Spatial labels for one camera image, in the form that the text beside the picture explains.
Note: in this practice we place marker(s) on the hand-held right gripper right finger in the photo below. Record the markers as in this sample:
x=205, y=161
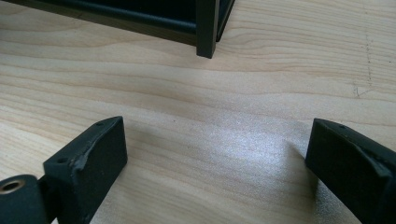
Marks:
x=351, y=161

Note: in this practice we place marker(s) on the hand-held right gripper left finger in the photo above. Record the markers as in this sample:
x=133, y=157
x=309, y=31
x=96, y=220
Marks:
x=93, y=161

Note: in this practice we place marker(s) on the black metal two-tier rack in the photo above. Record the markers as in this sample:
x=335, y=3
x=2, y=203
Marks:
x=205, y=28

